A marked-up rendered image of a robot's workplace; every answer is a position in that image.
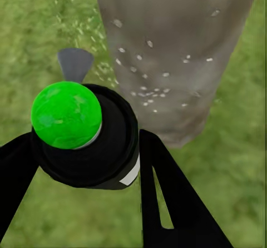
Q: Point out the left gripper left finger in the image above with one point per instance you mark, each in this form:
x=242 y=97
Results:
x=17 y=169

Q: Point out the pesticide atomizer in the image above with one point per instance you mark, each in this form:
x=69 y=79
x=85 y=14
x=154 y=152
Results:
x=84 y=135

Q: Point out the tree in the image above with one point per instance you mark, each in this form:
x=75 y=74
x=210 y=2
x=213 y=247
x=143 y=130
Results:
x=176 y=29

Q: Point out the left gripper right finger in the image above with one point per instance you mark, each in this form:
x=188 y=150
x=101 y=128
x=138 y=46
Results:
x=194 y=226

